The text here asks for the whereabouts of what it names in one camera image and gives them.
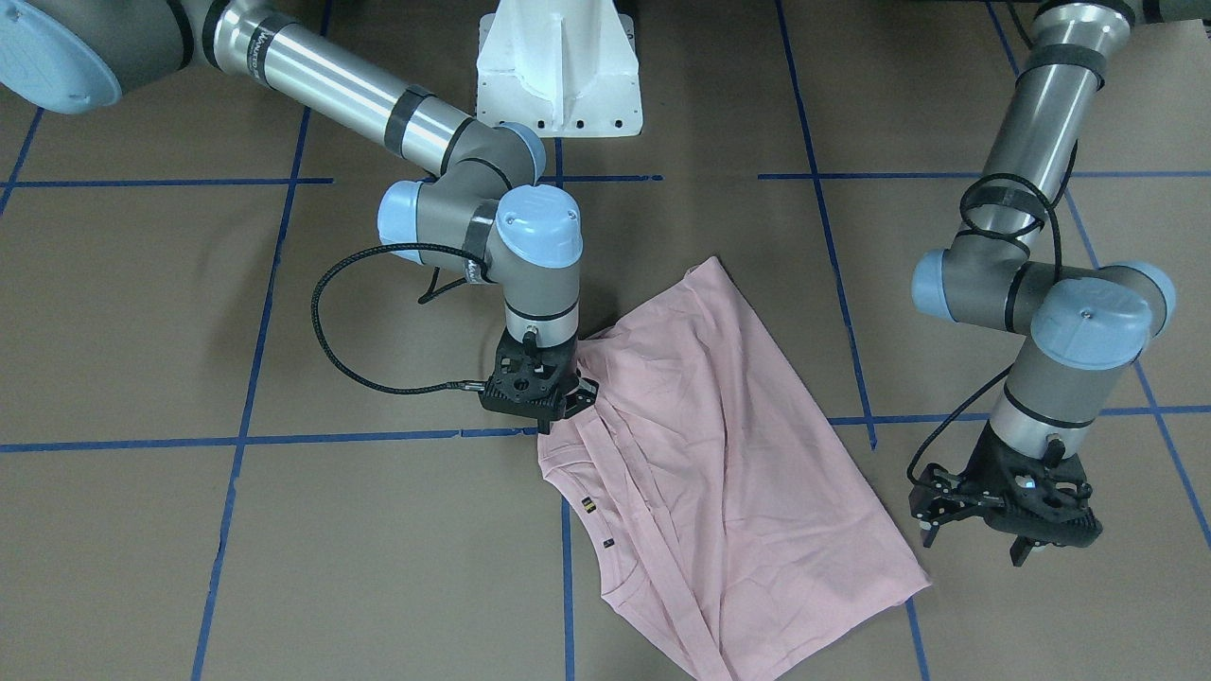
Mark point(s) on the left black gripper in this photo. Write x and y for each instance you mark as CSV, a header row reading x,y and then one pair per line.
x,y
986,458

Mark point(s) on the white mounting column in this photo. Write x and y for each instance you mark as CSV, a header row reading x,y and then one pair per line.
x,y
563,68

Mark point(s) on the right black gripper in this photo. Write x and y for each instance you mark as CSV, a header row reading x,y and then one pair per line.
x,y
583,392

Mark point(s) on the pink Snoopy t-shirt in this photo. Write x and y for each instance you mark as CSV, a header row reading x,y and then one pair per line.
x,y
731,527

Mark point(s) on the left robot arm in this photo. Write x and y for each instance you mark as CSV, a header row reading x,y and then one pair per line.
x,y
1082,328

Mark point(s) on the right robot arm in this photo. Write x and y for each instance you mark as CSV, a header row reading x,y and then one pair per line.
x,y
484,214

